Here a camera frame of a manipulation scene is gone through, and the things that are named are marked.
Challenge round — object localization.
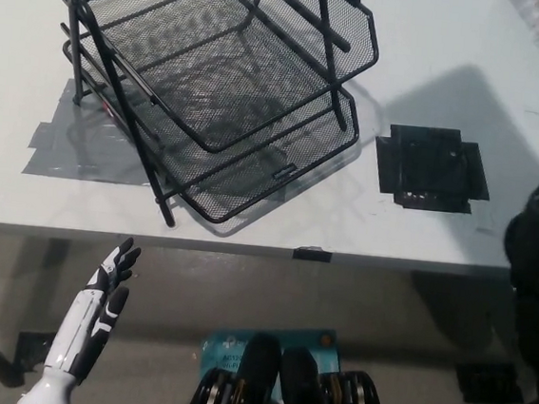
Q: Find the large black tape patch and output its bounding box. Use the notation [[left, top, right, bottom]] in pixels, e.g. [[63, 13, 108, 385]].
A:
[[369, 121, 499, 219]]

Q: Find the grey tape patch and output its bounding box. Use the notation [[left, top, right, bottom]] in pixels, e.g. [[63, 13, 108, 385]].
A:
[[20, 74, 176, 189]]

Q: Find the small black tape strip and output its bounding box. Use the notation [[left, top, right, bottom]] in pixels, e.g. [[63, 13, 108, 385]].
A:
[[292, 244, 334, 264]]

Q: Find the black mesh file tray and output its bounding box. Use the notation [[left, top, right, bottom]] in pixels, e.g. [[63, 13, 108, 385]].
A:
[[10, 0, 384, 250]]

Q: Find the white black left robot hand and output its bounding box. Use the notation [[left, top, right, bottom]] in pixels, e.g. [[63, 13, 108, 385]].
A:
[[45, 231, 144, 385]]

